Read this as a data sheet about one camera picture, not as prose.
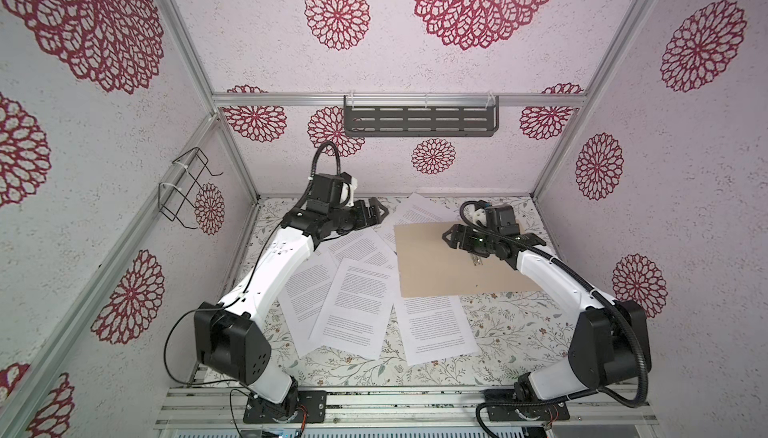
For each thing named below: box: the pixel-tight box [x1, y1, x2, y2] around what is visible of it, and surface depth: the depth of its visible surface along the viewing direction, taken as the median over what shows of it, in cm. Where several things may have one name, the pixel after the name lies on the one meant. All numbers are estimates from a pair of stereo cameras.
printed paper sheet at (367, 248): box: [321, 228, 400, 272], surface depth 107 cm
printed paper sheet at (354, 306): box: [308, 258, 401, 361], surface depth 93 cm
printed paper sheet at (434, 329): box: [394, 295, 480, 367], surface depth 89 cm
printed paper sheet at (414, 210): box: [377, 193, 461, 253], surface depth 119 cm
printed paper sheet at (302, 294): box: [277, 253, 340, 358], surface depth 94 cm
